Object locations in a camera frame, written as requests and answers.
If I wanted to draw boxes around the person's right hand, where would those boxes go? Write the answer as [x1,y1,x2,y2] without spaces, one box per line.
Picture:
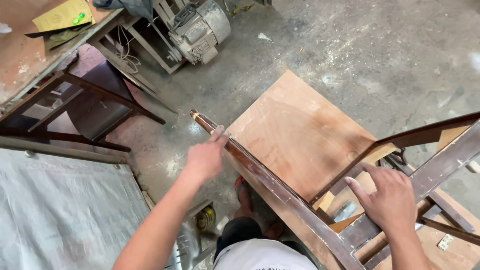
[344,162,419,240]

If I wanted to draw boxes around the person's left hand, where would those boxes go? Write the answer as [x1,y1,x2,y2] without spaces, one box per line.
[185,125,230,184]

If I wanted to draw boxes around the small grey sandpaper piece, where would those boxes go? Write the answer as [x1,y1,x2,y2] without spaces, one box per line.
[215,126,232,142]

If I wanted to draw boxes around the dark brown wooden chair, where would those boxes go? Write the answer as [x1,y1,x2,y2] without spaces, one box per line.
[190,69,480,270]

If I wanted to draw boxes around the red flip-flop sandal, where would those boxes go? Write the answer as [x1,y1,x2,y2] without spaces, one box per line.
[234,176,248,203]

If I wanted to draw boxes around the person's foot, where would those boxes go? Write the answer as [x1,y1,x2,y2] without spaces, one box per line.
[234,180,256,220]

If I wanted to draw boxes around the yellow and black tin can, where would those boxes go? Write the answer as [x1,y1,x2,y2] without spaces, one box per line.
[195,206,217,231]

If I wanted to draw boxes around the person's black shorts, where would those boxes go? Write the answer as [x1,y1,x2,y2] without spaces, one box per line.
[214,216,312,263]

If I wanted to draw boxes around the grey electric motor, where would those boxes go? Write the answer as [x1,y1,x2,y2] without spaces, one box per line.
[167,0,232,65]

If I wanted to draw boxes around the dusty wooden machine stand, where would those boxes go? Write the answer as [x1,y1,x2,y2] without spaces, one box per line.
[90,0,188,76]

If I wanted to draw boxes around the person's white shirt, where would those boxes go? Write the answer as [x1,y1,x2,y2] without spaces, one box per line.
[212,238,319,270]

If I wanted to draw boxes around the grey cloth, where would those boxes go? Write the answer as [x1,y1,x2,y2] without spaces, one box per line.
[92,0,155,20]

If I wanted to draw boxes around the white plastic cover sheet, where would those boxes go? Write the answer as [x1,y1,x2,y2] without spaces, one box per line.
[0,148,151,270]

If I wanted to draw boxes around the dark sandpaper sheets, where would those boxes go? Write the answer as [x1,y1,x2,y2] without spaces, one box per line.
[24,22,94,52]

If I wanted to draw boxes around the yellow sandpaper sheet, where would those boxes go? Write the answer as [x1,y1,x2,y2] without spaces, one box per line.
[32,0,97,33]

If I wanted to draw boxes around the worn wooden workbench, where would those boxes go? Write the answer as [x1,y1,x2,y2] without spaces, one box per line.
[0,0,125,110]

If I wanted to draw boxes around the small white hinge plate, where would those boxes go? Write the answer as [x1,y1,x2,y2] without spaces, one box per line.
[437,233,455,251]

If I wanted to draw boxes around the white cable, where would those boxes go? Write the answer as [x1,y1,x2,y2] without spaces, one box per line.
[115,25,142,74]

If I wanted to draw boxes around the dark wooden chair frame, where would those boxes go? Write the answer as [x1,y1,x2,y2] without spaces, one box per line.
[0,60,178,153]

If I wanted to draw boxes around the metal angle bracket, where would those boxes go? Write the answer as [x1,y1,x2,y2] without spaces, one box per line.
[331,200,359,223]

